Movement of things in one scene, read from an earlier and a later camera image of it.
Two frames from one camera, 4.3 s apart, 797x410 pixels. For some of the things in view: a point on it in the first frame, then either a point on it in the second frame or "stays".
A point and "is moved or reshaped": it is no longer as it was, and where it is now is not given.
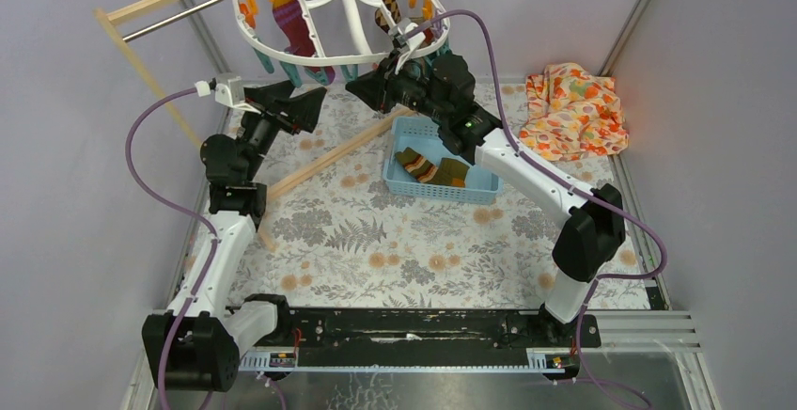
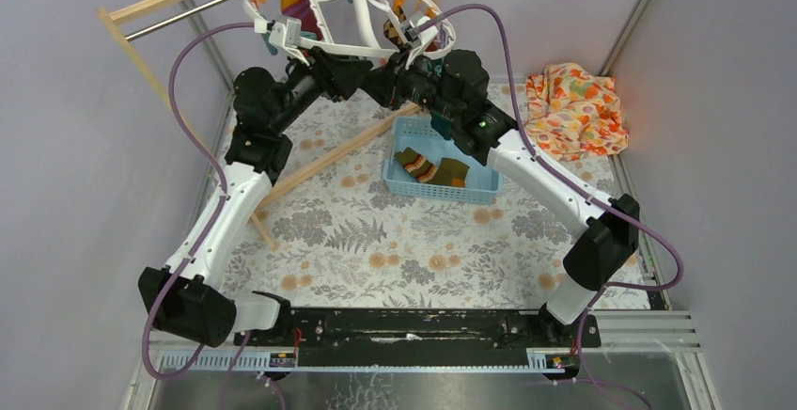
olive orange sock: x=450 y=172 stays
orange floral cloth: x=570 y=115 stays
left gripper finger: x=300 y=112 → x=343 y=75
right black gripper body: x=406 y=88 stays
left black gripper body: x=273 y=109 → x=333 y=70
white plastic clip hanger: x=441 y=37 is moved or reshaped
